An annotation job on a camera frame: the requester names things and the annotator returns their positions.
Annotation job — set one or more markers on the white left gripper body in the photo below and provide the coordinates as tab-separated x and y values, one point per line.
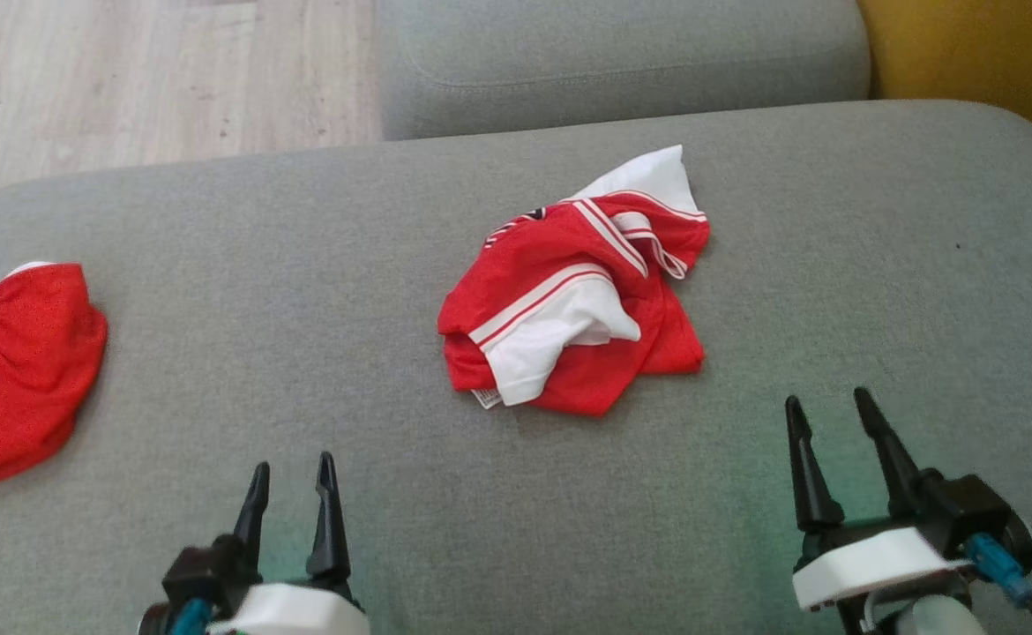
295	613

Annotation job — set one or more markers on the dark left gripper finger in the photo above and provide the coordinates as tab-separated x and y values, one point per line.
253	516
329	538

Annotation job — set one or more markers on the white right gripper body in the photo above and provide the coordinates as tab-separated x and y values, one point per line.
878	560

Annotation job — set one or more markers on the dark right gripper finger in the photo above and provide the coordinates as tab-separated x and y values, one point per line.
811	485
895	467

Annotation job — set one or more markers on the red shorts with white stripe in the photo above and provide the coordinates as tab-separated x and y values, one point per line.
22	379

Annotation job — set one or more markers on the red and white jersey shirt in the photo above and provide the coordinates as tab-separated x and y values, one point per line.
560	265

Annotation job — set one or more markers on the grey fabric sofa seat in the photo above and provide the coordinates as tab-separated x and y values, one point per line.
260	309

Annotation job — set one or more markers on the yellow furniture panel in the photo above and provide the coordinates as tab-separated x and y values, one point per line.
983	62

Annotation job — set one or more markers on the grey fabric sofa cushion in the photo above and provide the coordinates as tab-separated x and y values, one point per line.
622	62

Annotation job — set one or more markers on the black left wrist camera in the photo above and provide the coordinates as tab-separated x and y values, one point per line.
203	573

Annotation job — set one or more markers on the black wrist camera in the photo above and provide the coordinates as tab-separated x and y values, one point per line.
966	507
203	573

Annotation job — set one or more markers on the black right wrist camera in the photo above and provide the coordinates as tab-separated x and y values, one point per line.
966	507

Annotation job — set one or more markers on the blue left camera connector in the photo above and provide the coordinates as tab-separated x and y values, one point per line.
190	617

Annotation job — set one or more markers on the blue camera connector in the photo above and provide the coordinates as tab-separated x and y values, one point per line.
190	617
997	564

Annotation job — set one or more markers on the blue right camera connector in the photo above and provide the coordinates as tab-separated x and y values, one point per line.
997	564

